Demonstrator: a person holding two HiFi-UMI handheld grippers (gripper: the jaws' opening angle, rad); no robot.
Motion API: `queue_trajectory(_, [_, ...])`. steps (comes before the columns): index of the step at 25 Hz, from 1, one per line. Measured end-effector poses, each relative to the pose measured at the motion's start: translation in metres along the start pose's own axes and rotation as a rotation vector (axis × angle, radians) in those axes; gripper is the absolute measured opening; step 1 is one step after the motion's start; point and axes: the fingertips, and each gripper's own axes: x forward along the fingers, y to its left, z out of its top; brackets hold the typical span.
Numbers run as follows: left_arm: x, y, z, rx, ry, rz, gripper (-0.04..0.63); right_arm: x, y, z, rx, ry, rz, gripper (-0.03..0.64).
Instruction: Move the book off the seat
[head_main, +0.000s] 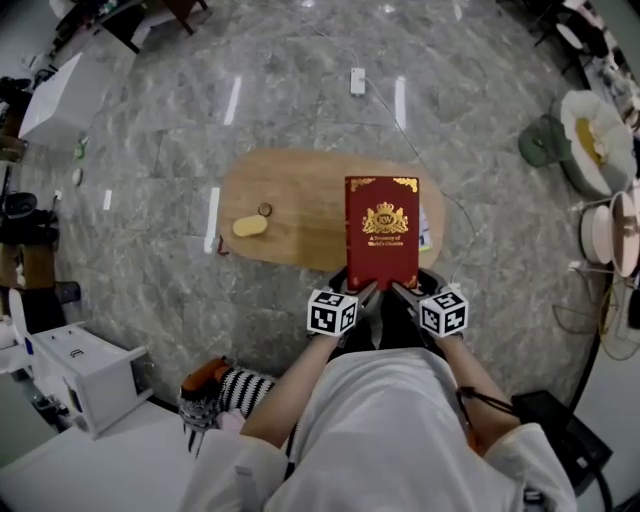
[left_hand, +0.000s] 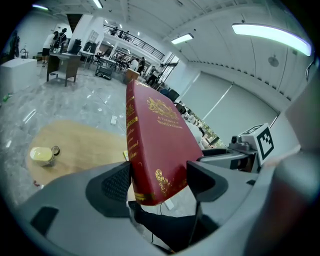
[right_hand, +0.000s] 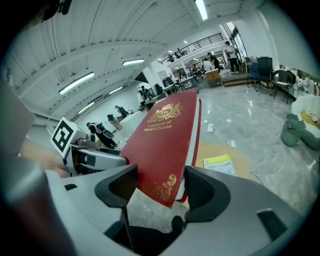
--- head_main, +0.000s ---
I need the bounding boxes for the person's white shirt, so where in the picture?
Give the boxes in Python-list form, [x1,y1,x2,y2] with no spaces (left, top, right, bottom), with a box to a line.
[176,346,580,512]

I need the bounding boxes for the person's black trousers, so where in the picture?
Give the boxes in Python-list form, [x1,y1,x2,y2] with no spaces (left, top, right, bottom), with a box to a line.
[344,288,447,360]

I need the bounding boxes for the black bag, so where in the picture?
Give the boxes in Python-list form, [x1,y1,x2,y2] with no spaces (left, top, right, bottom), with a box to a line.
[511,388,615,495]

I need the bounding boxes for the grey patterned knit cloth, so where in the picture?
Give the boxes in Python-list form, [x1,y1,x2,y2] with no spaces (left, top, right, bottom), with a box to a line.
[176,393,222,437]

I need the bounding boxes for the green cap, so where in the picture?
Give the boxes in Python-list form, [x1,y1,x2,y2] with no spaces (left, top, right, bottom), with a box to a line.
[517,113,575,169]

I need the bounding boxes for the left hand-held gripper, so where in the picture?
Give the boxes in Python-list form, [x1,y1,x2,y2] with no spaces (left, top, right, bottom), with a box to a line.
[306,268,381,347]

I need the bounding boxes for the black and white striped blanket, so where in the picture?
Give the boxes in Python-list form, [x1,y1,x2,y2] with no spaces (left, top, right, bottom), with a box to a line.
[177,366,302,460]

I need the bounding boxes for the cream flower shaped seat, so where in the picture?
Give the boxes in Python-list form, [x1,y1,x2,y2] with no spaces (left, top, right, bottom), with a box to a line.
[559,89,640,200]

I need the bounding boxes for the yellow oval case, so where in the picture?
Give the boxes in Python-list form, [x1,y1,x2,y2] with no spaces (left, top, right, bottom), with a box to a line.
[231,214,270,240]

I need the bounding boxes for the white cabinet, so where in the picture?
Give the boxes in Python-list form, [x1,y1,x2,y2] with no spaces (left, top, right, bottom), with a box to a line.
[23,321,155,440]

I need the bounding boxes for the printed paper card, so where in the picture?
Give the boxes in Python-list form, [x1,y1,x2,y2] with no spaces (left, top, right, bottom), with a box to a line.
[417,201,435,252]

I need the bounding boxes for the person's right forearm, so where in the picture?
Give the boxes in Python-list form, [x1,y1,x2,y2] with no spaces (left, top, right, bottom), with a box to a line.
[439,333,522,457]

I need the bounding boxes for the person's left forearm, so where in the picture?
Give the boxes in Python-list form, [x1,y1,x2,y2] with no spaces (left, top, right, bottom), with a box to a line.
[240,333,337,450]

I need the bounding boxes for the black cable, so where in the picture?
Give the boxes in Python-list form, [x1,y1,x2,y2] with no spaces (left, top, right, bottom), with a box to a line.
[455,384,517,417]

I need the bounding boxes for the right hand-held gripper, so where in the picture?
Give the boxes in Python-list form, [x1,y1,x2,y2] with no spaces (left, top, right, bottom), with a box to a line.
[391,268,470,340]

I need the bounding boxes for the white box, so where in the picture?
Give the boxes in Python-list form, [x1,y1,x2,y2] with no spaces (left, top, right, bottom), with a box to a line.
[18,49,110,147]

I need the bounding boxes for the pink round stool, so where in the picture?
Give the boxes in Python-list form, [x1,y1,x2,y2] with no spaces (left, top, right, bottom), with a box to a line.
[579,191,640,280]

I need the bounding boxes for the oval wooden table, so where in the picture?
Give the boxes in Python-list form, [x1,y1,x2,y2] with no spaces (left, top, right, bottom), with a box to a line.
[218,147,447,274]

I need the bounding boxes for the red book with gold print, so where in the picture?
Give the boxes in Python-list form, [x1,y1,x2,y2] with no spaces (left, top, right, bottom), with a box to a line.
[344,175,421,293]

